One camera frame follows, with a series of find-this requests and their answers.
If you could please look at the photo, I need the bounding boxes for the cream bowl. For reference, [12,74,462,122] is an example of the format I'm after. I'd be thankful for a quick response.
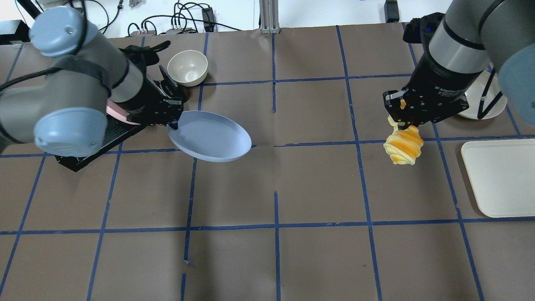
[167,50,208,87]

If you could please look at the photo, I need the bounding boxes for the white rectangular tray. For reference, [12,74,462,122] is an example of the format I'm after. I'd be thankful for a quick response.
[461,139,535,218]

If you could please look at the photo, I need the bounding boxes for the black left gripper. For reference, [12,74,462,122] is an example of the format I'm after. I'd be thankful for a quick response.
[125,65,185,131]

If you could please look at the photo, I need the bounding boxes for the aluminium frame post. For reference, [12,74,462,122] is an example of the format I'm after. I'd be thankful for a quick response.
[259,0,280,34]

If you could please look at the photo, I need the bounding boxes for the black power adapter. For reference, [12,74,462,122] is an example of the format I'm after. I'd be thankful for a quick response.
[202,7,216,32]

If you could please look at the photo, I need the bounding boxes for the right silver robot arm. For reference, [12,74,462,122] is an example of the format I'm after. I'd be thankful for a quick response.
[383,0,535,130]

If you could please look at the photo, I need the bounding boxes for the pink plate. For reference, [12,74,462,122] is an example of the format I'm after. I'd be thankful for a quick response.
[106,99,139,125]

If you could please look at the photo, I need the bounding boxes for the cream plate with lemon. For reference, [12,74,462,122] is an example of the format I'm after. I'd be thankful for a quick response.
[458,71,507,120]

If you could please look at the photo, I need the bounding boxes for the striped bread roll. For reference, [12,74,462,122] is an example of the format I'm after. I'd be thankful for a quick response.
[383,116,424,165]

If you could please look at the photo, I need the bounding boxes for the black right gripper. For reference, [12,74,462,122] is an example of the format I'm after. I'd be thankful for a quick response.
[382,54,482,127]

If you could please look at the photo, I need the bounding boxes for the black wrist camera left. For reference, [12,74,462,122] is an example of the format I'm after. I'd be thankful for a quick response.
[119,40,171,68]

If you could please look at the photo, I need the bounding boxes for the blue plate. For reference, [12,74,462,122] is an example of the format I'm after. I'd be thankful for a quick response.
[166,111,252,163]

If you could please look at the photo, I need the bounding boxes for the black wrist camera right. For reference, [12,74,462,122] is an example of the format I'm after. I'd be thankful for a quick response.
[403,12,445,46]

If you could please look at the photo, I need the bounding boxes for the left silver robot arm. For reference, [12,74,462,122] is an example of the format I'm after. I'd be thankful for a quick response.
[0,6,189,157]

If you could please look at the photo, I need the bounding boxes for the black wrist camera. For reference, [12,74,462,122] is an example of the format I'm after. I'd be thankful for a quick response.
[403,12,445,46]
[119,40,171,68]

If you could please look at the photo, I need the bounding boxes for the black dish rack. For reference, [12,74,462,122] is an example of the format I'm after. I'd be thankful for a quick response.
[54,113,147,172]

